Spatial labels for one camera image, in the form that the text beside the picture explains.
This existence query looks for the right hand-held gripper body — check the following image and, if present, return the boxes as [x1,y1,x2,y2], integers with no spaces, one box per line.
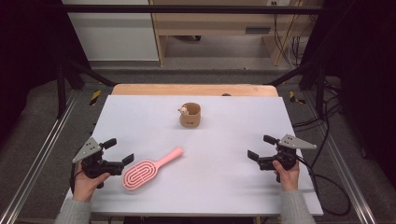
[257,133,318,172]

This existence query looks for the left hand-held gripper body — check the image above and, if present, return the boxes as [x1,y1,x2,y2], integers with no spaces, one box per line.
[72,136,125,180]

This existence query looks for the pink hairbrush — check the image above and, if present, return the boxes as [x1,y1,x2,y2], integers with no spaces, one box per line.
[121,147,185,191]

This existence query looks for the brown cup with animal figure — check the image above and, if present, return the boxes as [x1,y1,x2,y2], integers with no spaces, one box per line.
[177,102,202,129]

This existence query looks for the person's right hand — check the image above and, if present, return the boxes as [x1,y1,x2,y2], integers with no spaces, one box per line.
[273,161,301,192]

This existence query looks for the person's left hand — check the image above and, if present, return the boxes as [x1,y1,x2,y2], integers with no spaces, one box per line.
[73,162,111,203]

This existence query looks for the yellow black tape marker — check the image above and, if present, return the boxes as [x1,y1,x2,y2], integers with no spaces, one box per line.
[89,90,103,106]
[289,91,307,105]

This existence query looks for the wooden table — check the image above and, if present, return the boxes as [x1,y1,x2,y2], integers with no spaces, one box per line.
[111,83,279,97]

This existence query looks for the white cabinet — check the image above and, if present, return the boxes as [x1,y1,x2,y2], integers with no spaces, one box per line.
[61,0,160,62]

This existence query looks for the black curtain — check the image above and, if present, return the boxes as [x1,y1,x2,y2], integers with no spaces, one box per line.
[303,0,396,181]
[0,0,92,141]

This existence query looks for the wooden desk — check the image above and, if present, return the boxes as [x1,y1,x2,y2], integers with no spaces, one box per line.
[148,0,325,67]

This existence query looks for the black horizontal bar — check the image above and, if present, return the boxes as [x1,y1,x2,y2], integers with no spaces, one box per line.
[62,4,326,14]

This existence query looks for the left hand-held gripper cable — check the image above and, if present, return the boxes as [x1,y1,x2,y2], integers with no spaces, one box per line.
[69,161,78,194]

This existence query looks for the hand-held gripper cable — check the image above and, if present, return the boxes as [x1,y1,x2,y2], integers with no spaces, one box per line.
[295,155,353,217]
[69,161,78,194]

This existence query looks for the aluminium rail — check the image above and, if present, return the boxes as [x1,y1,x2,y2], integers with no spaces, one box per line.
[0,92,79,224]
[303,90,378,224]

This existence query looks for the black floor cables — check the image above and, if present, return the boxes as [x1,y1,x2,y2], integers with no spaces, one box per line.
[292,76,344,171]

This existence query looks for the right hand-held gripper cable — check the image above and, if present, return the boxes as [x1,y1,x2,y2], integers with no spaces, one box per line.
[295,155,353,217]

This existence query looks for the black metal frame stand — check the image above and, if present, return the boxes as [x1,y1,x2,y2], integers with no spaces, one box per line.
[56,59,117,119]
[264,59,329,119]

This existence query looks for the cables under desk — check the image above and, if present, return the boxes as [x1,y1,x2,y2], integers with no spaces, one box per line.
[273,13,312,68]

